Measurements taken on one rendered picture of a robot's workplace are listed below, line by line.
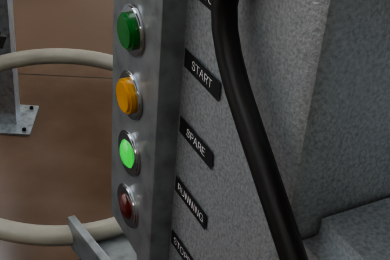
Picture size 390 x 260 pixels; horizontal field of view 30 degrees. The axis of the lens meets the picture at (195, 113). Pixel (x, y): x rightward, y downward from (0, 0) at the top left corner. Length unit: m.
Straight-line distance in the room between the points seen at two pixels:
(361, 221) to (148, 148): 0.17
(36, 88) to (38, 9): 0.75
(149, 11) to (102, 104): 2.53
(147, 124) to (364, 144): 0.17
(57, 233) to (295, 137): 0.73
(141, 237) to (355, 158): 0.22
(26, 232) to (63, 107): 1.92
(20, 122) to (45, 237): 1.83
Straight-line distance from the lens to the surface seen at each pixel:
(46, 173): 2.63
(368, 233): 0.41
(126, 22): 0.48
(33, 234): 1.08
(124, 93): 0.51
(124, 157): 0.54
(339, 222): 0.41
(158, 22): 0.45
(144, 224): 0.55
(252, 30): 0.39
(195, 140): 0.47
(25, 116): 2.91
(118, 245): 1.07
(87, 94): 3.05
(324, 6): 0.33
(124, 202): 0.57
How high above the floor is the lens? 1.63
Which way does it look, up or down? 33 degrees down
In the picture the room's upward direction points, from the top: 5 degrees clockwise
